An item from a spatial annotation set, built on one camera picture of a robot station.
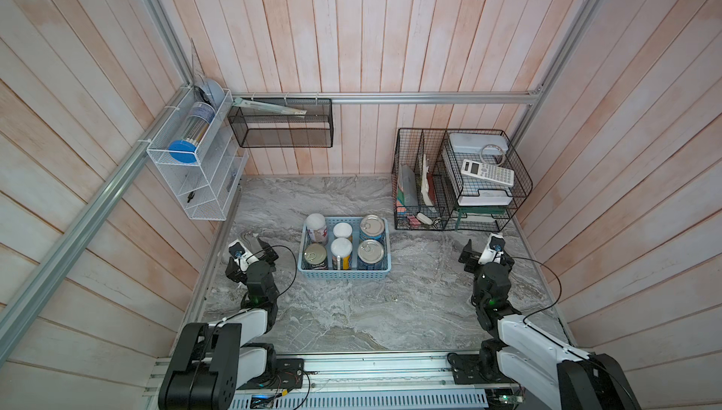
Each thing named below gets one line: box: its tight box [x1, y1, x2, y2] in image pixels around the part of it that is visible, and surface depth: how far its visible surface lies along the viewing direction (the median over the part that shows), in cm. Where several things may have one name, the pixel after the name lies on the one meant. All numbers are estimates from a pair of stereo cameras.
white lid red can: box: [305, 212, 329, 244], surface depth 94 cm
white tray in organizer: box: [449, 132, 509, 155], surface depth 101 cm
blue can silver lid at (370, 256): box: [356, 238, 385, 271], surface depth 87 cm
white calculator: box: [460, 158, 516, 188], surface depth 94 cm
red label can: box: [303, 242, 329, 270], surface depth 87 cm
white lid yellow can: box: [331, 220, 355, 243], surface depth 97 cm
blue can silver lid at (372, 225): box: [360, 214, 385, 237], surface depth 94 cm
